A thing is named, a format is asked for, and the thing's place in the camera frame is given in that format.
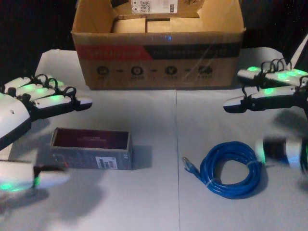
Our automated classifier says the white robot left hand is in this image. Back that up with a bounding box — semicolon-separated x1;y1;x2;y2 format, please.
0;73;93;193

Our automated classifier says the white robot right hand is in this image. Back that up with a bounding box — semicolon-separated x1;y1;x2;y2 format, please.
223;59;308;175

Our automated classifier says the maroon and grey carton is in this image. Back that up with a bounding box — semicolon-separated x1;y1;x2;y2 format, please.
49;127;134;171

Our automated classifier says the blue ethernet cable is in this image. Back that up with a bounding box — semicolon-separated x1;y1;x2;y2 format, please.
182;141;266;200

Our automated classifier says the open brown cardboard box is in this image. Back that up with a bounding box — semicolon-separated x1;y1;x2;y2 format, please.
71;0;247;91

